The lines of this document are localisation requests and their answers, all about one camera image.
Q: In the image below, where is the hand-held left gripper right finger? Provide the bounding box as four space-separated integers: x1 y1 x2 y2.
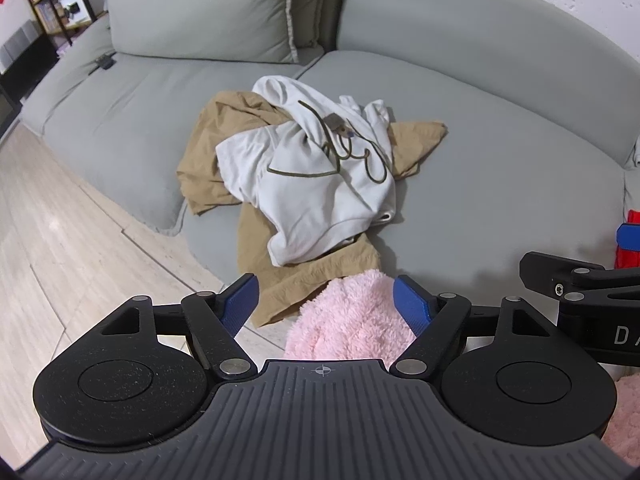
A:
390 275 553 379

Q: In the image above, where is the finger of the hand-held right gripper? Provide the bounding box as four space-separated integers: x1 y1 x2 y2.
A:
519 252 640 302

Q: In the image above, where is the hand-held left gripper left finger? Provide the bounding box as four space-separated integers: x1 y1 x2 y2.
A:
100 274 259 381

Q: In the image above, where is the white hooded sweatshirt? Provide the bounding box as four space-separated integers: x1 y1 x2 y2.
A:
216 76 398 267

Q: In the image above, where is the red garment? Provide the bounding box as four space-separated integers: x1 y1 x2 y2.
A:
614 209 640 270

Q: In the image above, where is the grey sofa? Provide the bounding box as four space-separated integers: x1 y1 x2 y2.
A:
20 0 640 311

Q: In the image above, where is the tan garment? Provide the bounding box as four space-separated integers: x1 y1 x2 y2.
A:
176 91 448 328

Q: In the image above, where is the grey back cushion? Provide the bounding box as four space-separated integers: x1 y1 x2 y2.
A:
287 0 335 61
106 0 302 64

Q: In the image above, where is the dark low cabinet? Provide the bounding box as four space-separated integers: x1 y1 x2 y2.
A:
0 35 63 128

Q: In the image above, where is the grey ribbed box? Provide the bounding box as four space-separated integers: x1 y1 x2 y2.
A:
0 24 42 73

